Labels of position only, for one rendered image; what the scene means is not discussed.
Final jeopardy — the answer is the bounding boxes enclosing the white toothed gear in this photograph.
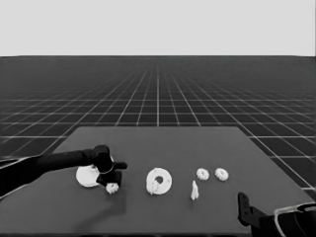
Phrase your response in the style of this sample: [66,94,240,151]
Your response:
[196,168,210,182]
[214,167,230,182]
[146,180,160,196]
[105,182,120,196]

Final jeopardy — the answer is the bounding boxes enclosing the white round carrier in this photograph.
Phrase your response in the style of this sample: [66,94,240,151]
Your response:
[145,167,173,196]

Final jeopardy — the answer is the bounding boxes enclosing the large thick white disc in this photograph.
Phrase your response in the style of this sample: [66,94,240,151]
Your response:
[75,157,116,189]

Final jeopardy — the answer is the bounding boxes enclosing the small white T-shaped piece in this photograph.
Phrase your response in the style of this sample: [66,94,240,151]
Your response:
[190,180,200,201]

